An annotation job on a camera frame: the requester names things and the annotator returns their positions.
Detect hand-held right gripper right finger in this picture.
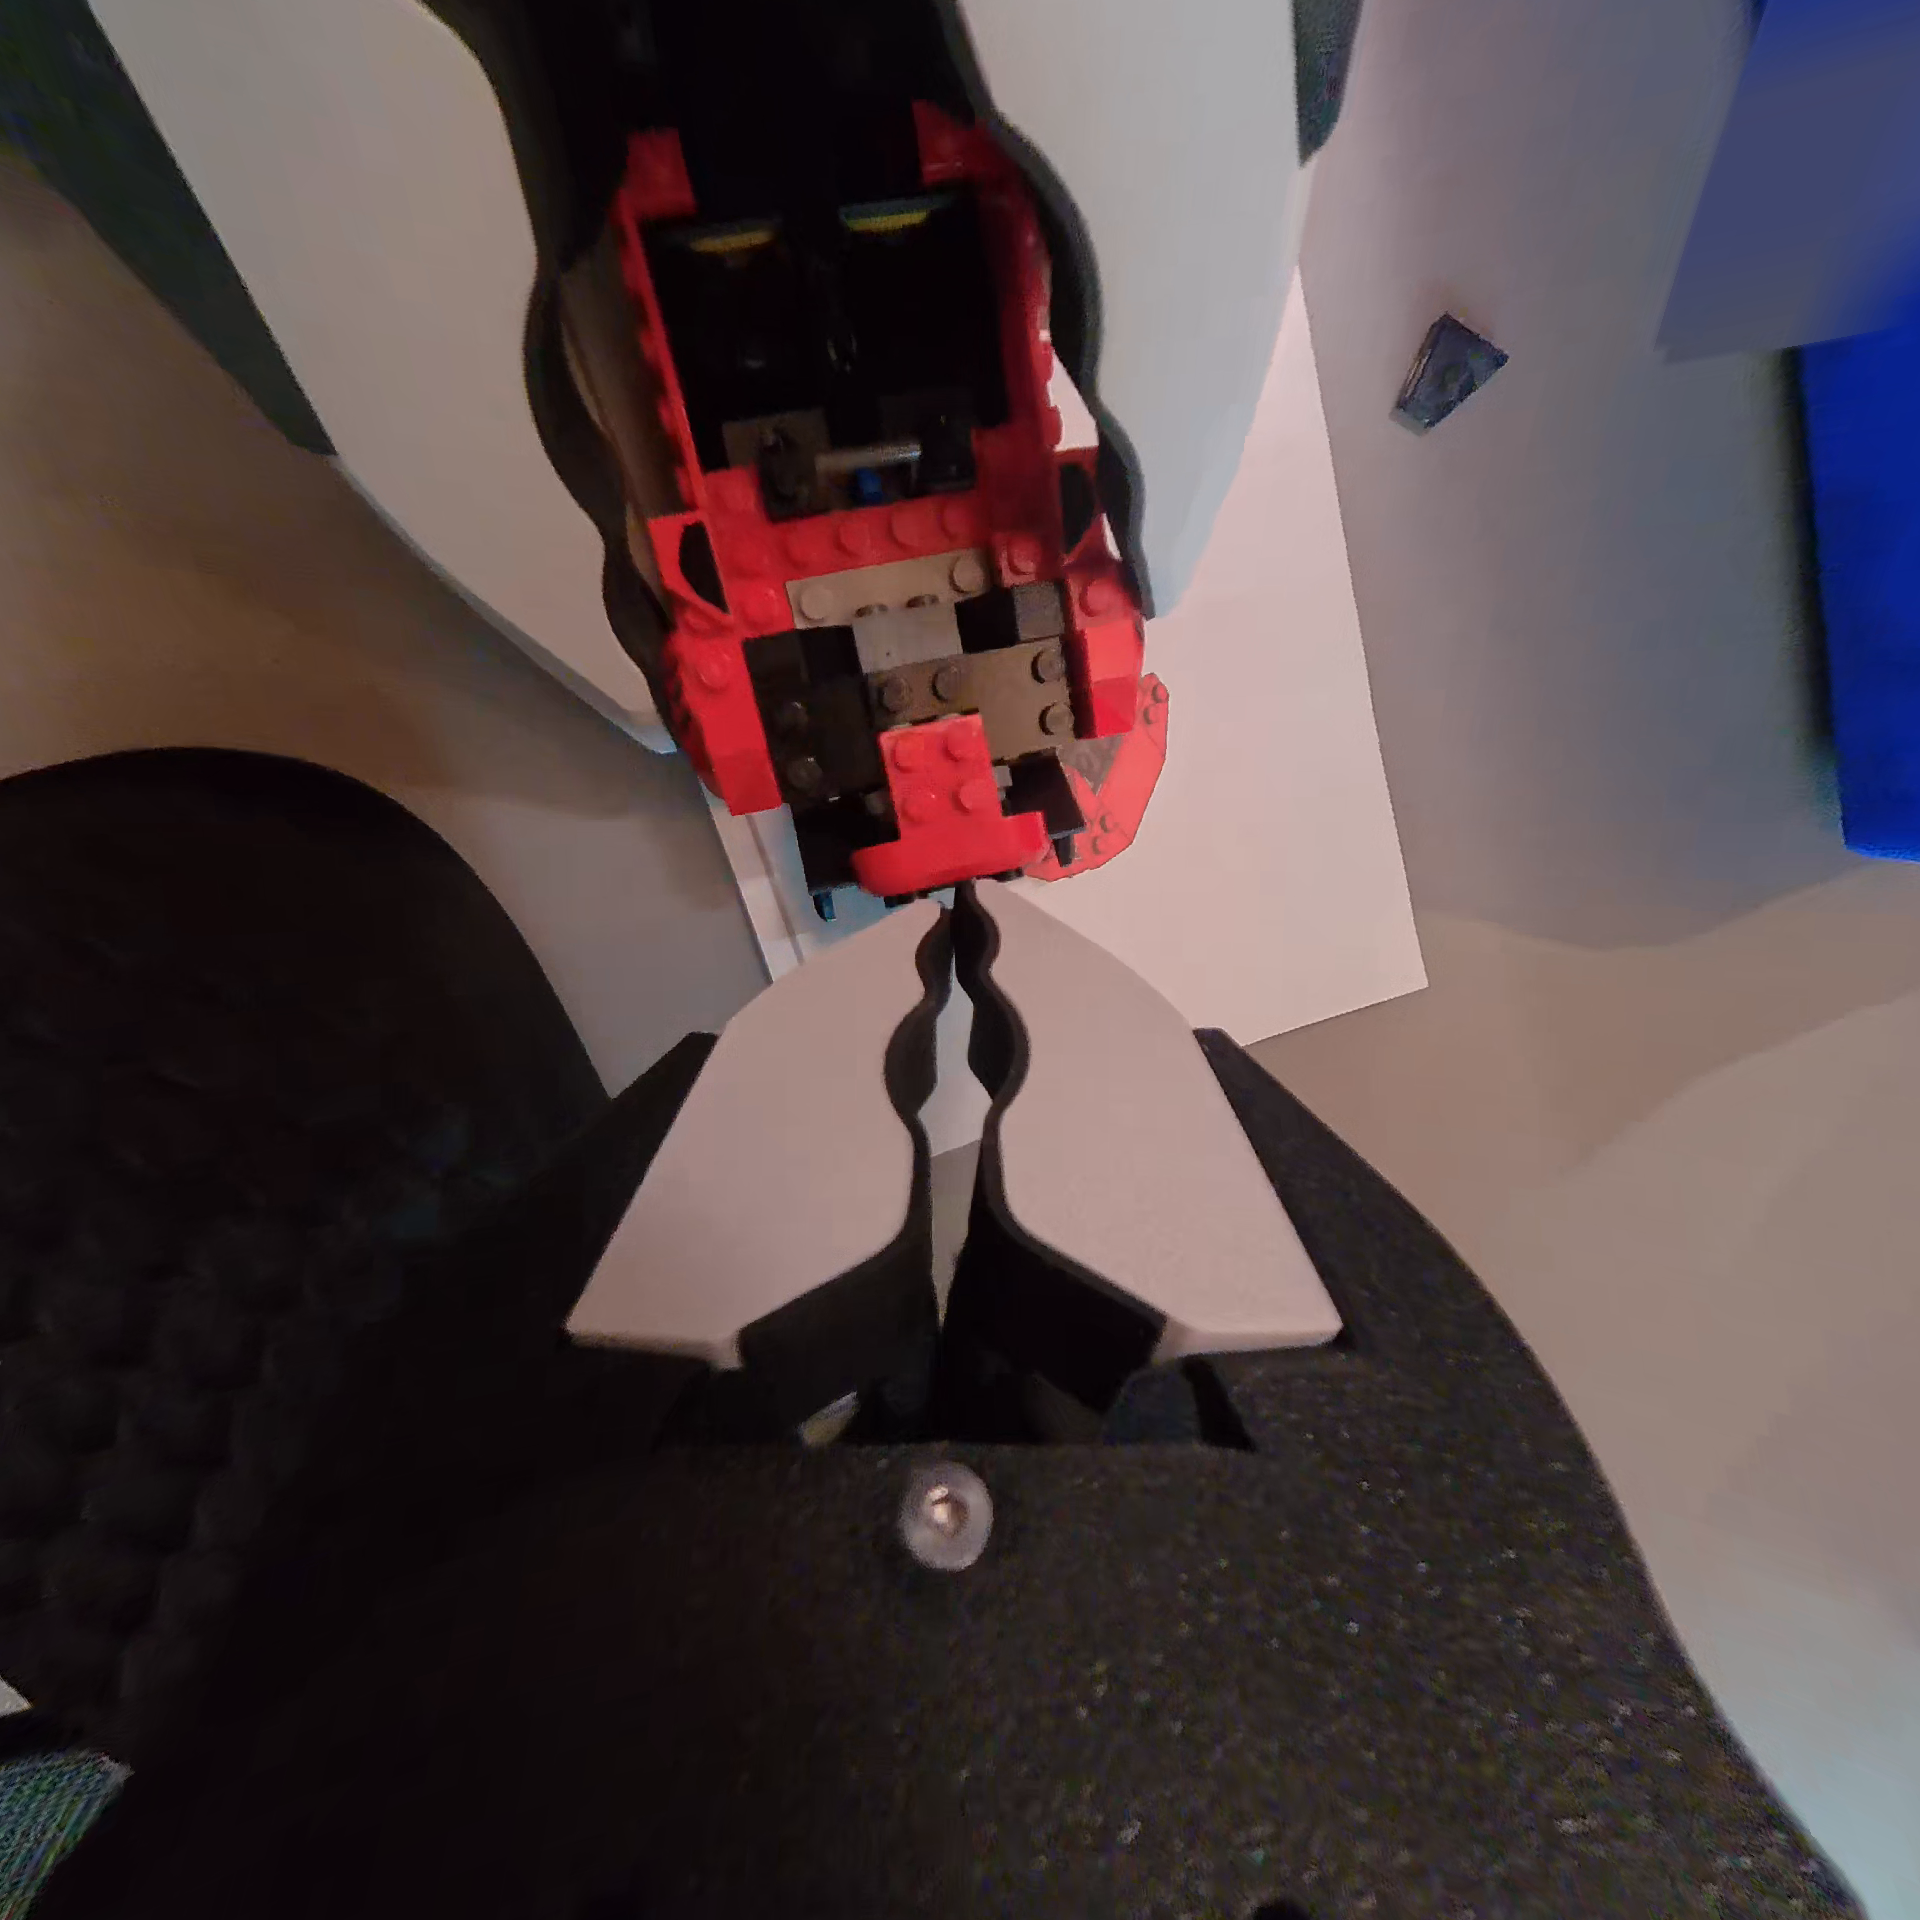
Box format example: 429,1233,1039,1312
956,886,1349,1357

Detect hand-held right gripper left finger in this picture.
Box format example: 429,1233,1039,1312
563,898,961,1368

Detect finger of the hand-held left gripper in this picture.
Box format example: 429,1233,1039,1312
956,0,1317,624
84,0,684,759

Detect lego instruction booklet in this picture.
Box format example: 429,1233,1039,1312
715,272,1432,1039

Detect red and black lego car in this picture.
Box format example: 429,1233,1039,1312
614,100,1174,905

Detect blue plastic bin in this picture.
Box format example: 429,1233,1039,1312
1795,335,1920,866

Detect small dark wedge lego piece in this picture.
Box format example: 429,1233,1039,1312
1392,316,1510,431

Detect black quilted chair seat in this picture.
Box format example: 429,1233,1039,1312
0,752,616,1770

